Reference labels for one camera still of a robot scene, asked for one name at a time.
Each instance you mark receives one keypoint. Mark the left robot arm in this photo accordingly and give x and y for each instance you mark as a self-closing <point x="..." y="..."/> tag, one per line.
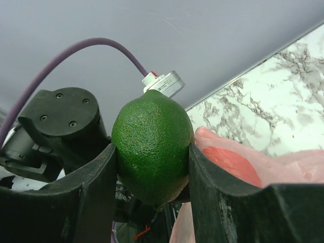
<point x="62" y="141"/>

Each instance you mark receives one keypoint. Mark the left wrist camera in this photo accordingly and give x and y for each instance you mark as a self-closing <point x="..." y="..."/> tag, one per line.
<point x="169" y="84"/>

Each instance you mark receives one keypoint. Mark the pink plastic bag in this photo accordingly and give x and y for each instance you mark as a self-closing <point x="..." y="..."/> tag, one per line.
<point x="303" y="167"/>

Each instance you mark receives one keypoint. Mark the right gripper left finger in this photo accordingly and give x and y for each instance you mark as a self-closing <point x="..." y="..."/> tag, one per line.
<point x="76" y="208"/>

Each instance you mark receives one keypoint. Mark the red fake fruit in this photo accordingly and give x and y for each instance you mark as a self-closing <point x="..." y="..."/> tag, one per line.
<point x="233" y="163"/>

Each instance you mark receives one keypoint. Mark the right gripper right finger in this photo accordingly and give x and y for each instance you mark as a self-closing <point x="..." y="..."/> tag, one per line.
<point x="227" y="209"/>

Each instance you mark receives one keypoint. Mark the green fake lime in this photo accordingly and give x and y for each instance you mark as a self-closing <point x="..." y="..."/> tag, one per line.
<point x="152" y="135"/>

